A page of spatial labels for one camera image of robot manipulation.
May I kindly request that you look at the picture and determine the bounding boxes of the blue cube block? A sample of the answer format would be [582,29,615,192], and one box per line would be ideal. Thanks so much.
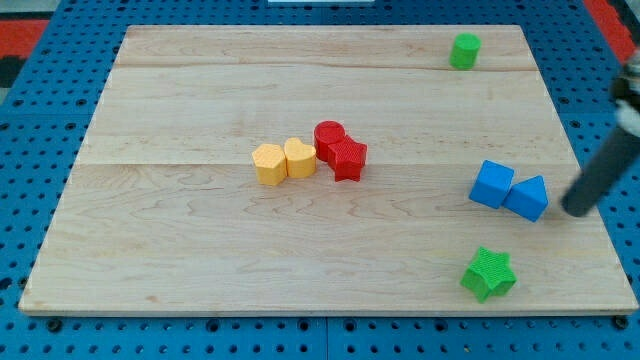
[469,160,515,209]

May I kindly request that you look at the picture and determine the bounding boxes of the blue triangle block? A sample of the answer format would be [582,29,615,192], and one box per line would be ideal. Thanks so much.
[502,175,549,222]

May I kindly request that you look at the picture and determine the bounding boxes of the yellow heart block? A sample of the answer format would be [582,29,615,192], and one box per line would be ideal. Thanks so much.
[284,137,316,178]

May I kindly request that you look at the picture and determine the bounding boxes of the red star block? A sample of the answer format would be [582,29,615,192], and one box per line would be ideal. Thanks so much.
[328,136,368,182]

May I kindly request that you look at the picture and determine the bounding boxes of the red cylinder block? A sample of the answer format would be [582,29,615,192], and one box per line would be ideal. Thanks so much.
[313,120,346,162]

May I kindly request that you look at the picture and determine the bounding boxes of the yellow pentagon block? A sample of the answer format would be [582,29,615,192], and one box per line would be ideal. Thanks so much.
[252,144,287,186]

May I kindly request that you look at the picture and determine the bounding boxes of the wooden board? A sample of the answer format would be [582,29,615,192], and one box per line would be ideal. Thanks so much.
[19,25,638,317]

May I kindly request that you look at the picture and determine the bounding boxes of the green cylinder block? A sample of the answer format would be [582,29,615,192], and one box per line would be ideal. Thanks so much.
[449,33,482,70]

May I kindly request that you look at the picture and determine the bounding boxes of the green star block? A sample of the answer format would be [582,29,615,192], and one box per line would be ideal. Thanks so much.
[460,246,518,303]

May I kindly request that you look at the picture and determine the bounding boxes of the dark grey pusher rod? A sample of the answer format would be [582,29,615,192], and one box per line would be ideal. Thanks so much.
[560,125,639,217]

